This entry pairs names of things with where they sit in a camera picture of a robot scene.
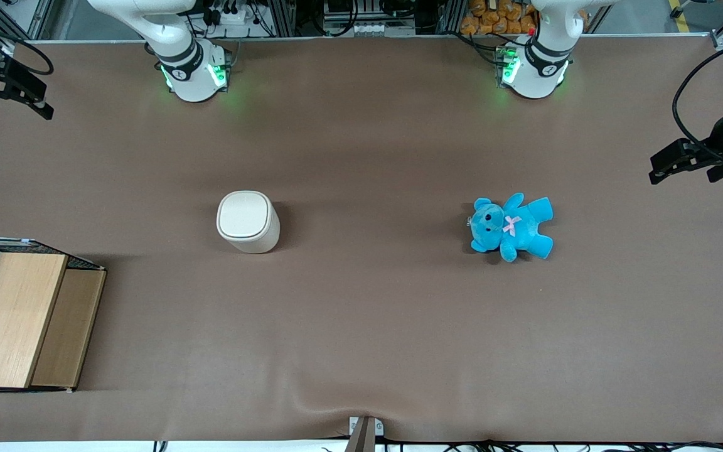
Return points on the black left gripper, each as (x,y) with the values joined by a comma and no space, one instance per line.
(717,142)

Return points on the white trash can with lid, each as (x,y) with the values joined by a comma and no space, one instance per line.
(245,220)

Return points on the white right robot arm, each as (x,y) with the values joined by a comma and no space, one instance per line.
(189,72)

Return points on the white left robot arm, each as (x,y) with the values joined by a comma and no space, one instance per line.
(534,69)

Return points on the blue teddy bear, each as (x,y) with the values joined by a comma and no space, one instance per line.
(518,229)

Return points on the white power strip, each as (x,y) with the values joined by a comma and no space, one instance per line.
(233,14)

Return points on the orange toys pile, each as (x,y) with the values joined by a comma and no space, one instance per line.
(499,16)

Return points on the white connector block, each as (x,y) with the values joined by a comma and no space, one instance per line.
(368,29)

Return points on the brown table cover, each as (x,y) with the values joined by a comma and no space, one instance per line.
(361,326)

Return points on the metal mount bracket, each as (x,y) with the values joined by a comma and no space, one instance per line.
(364,433)

